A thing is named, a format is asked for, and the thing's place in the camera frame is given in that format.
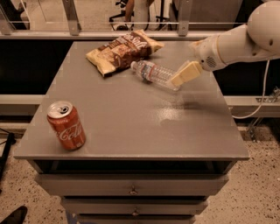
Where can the brown and yellow chip bag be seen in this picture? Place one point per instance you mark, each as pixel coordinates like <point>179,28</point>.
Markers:
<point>119,53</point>

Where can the red Coca-Cola can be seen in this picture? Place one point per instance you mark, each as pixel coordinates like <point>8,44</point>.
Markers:
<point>65,122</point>

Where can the black stand leg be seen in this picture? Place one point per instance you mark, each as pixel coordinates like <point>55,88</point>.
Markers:
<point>9,140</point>

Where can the middle grey drawer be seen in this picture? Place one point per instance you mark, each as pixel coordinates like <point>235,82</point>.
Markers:
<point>135,206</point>

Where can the grey drawer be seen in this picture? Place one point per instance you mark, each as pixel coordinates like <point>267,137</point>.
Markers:
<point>131,185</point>
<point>103,219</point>
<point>135,206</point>

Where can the bottom grey drawer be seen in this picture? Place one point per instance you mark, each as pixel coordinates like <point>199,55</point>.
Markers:
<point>103,219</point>

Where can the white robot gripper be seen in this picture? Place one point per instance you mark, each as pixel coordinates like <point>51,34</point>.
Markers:
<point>206,54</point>

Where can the top grey drawer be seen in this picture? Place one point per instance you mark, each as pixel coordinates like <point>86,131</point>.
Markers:
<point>131,185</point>

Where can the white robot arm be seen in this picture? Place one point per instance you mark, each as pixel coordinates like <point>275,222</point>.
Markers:
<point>235,55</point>

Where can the clear plastic water bottle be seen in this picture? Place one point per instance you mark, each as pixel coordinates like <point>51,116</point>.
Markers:
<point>154,73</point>

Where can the black office chair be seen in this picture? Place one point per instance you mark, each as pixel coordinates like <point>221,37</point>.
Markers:
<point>126,12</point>

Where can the black shoe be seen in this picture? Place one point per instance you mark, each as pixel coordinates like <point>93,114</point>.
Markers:
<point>16,217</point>

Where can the metal guard railing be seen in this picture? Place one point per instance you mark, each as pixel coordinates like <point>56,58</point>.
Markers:
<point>94,19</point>

